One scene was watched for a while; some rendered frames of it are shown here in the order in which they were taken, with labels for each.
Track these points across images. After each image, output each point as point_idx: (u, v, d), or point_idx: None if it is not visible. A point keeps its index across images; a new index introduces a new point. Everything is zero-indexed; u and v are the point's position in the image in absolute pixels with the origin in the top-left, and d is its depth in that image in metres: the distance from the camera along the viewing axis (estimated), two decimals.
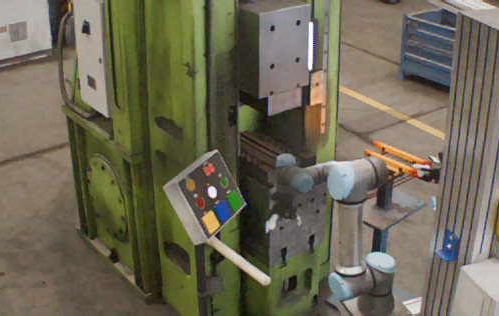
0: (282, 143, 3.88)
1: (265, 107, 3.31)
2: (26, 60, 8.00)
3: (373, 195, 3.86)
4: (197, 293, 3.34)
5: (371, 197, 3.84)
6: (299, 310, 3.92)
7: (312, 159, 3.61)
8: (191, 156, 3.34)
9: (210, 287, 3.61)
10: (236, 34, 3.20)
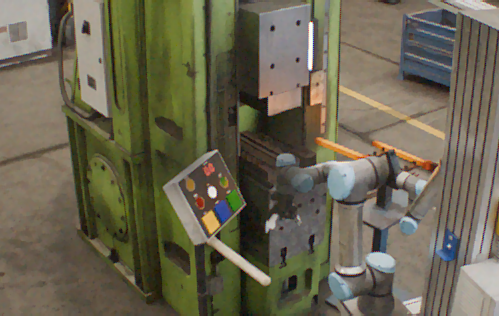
0: (282, 143, 3.88)
1: (265, 107, 3.31)
2: (26, 60, 8.00)
3: (373, 195, 3.86)
4: (197, 293, 3.34)
5: (371, 197, 3.84)
6: (299, 310, 3.92)
7: (312, 159, 3.61)
8: (191, 156, 3.34)
9: (210, 287, 3.61)
10: (236, 34, 3.20)
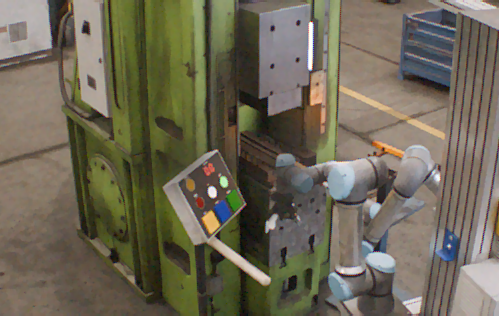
0: (282, 143, 3.88)
1: (265, 107, 3.31)
2: (26, 60, 8.00)
3: (373, 195, 3.86)
4: (197, 293, 3.34)
5: (371, 197, 3.84)
6: (299, 310, 3.92)
7: (312, 159, 3.61)
8: (191, 156, 3.34)
9: (210, 287, 3.61)
10: (236, 34, 3.20)
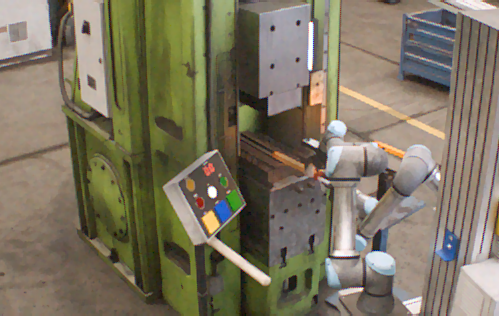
0: (282, 143, 3.88)
1: (265, 107, 3.31)
2: (26, 60, 8.00)
3: (373, 195, 3.86)
4: (197, 293, 3.34)
5: (371, 197, 3.84)
6: (299, 310, 3.92)
7: None
8: (191, 156, 3.34)
9: (210, 287, 3.61)
10: (236, 34, 3.20)
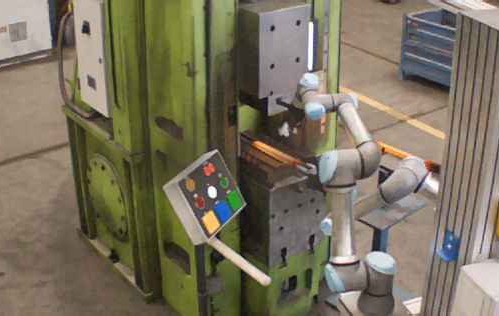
0: (282, 143, 3.88)
1: (265, 107, 3.31)
2: (26, 60, 8.00)
3: None
4: (197, 293, 3.34)
5: None
6: (299, 310, 3.92)
7: (312, 159, 3.61)
8: (191, 156, 3.34)
9: (210, 287, 3.61)
10: (236, 34, 3.20)
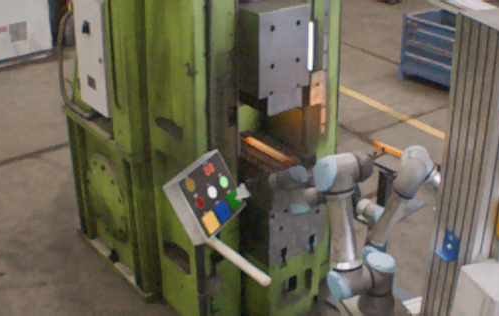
0: (282, 143, 3.88)
1: (265, 107, 3.31)
2: (26, 60, 8.00)
3: (373, 195, 3.86)
4: (197, 293, 3.34)
5: (371, 197, 3.84)
6: (299, 310, 3.92)
7: (312, 159, 3.61)
8: (191, 156, 3.34)
9: (210, 287, 3.61)
10: (236, 34, 3.20)
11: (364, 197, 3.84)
